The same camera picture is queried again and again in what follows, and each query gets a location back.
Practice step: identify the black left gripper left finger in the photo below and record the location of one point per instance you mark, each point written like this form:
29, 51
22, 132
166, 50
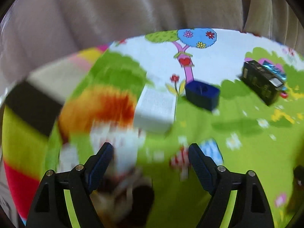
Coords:
49, 208

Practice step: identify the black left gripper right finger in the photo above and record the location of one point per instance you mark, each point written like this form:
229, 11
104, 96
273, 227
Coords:
251, 208

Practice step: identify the black printed box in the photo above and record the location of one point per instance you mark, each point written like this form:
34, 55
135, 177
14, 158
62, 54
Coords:
266, 84

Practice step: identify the small white box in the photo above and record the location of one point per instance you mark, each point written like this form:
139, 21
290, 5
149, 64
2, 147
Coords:
155, 110

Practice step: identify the colourful cartoon bed sheet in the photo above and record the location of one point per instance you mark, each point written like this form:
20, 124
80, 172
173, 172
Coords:
239, 97

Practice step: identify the dark blue square holder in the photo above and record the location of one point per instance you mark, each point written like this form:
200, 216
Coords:
202, 95

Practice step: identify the beige pink curtain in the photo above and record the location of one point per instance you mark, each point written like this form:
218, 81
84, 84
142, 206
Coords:
34, 32

